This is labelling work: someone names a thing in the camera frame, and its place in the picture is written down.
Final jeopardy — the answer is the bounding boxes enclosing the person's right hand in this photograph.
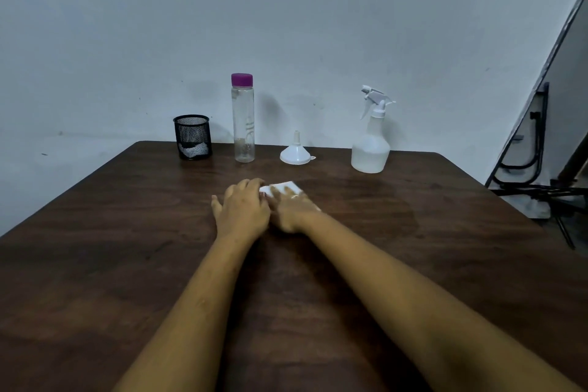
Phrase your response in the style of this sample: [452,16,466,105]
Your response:
[264,185,322,235]

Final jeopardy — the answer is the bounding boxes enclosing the person's left hand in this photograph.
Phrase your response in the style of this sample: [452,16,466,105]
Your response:
[211,178,272,243]

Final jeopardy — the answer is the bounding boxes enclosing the white cloth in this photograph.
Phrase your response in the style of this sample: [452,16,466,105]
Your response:
[259,181,322,212]

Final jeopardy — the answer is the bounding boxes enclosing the person's right forearm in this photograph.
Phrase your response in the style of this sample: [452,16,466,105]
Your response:
[294,211,572,392]

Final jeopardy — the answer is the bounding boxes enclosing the person's left forearm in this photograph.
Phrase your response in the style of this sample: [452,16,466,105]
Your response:
[111,235,261,392]

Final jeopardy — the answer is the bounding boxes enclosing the white plastic funnel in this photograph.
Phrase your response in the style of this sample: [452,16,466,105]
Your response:
[279,131,317,166]

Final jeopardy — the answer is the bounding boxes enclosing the white crumpled paper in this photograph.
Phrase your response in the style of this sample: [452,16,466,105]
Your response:
[179,142,210,159]

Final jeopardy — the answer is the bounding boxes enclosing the clear bottle with purple cap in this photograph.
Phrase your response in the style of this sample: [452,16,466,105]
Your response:
[231,73,256,164]

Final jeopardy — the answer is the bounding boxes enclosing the black mesh pen cup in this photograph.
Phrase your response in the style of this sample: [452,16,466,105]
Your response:
[173,114,213,161]

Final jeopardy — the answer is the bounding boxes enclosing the white spray bottle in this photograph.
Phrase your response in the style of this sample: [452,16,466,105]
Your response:
[351,85,396,175]

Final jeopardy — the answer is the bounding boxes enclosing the grey leaning panel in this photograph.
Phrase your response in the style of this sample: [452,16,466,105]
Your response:
[485,0,588,221]

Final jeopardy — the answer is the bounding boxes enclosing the black metal folding frame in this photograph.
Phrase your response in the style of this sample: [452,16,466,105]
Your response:
[486,81,588,250]

